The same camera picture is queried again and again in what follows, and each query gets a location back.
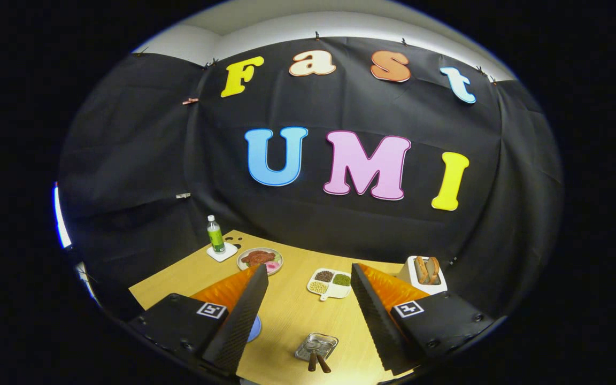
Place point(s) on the plate of meat and vegetables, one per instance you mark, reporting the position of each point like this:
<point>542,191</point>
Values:
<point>257,258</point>

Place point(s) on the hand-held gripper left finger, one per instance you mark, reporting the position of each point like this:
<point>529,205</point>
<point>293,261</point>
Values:
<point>238,326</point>

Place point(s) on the green label plastic bottle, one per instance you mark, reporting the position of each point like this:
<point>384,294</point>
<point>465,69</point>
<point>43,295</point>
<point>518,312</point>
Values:
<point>215,238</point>

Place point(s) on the white toaster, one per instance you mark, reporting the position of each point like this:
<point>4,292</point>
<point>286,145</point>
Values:
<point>407,275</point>

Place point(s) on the lit computer screen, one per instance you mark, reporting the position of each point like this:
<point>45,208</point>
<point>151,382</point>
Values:
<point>61,219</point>

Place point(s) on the white divided dish of beans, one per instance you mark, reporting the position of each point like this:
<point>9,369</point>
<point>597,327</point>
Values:
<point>340,291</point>

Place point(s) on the blue round plate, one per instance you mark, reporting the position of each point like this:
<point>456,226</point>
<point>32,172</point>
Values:
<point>254,329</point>

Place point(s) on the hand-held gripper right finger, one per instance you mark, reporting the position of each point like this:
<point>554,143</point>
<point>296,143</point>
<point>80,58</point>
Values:
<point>377,326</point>

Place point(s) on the white square coaster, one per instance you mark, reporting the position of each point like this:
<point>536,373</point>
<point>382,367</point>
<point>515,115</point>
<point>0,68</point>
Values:
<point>228,253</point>

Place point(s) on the pink clothes peg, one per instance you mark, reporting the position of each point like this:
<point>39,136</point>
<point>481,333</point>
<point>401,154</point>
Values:
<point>190,101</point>

